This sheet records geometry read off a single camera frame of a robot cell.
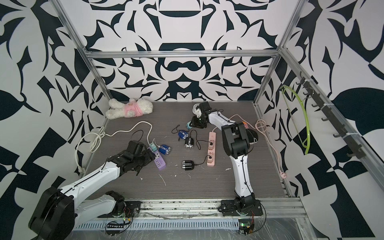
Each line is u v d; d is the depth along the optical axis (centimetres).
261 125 111
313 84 66
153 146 87
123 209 69
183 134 99
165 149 91
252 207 69
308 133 66
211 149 91
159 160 87
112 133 99
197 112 99
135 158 66
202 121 89
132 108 105
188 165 87
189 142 94
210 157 83
